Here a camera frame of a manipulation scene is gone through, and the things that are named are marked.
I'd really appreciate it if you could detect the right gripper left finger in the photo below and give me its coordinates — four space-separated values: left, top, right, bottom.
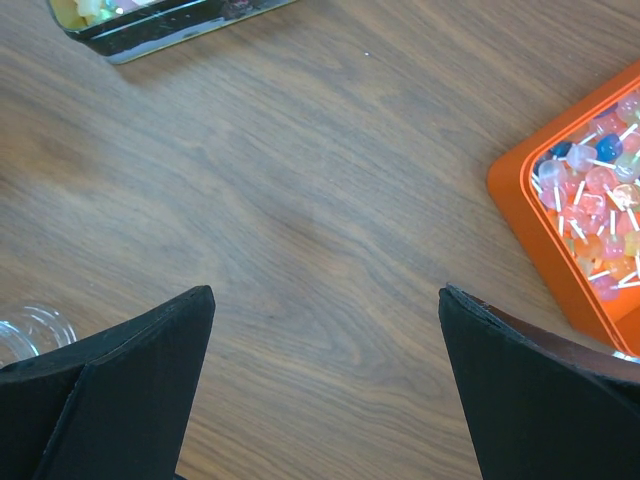
1 285 215 479

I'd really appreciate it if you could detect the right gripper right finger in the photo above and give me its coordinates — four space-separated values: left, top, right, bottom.
438 285 639 479

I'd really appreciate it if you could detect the clear plastic jar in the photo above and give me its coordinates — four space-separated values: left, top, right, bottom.
1 303 77 367

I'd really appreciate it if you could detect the gold tin of gummy candies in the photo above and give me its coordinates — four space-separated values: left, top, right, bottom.
47 0 290 64

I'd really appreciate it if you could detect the orange box of lollipops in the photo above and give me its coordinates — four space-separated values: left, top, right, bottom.
488 64 639 359

